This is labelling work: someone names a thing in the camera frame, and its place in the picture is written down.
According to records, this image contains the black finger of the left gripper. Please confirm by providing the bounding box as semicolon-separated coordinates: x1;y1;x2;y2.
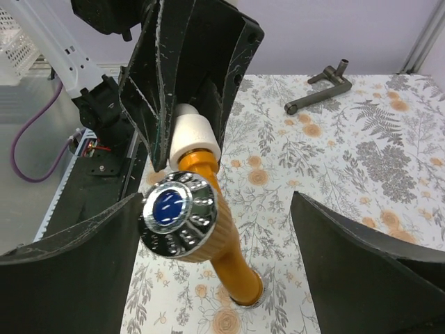
119;1;195;171
188;1;264;148

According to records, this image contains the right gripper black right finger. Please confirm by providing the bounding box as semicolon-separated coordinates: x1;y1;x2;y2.
291;192;444;333

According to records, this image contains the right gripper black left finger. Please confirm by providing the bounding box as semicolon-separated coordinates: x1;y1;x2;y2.
1;193;143;333

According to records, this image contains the white pipe elbow fitting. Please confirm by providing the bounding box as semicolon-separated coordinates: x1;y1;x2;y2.
169;104;221;170

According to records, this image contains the orange faucet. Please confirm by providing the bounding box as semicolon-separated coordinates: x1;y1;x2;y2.
139;149;264;307

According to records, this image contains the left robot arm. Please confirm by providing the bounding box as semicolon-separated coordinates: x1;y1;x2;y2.
1;1;264;170

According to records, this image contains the white perforated basket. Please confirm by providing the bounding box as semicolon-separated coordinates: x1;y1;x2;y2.
0;8;40;86

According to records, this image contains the floral patterned table mat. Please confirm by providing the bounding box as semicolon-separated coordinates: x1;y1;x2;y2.
121;74;444;333

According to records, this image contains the white slotted cable duct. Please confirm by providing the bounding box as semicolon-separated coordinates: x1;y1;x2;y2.
33;130;96;242

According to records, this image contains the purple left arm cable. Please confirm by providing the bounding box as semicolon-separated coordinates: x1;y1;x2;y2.
13;81;84;184

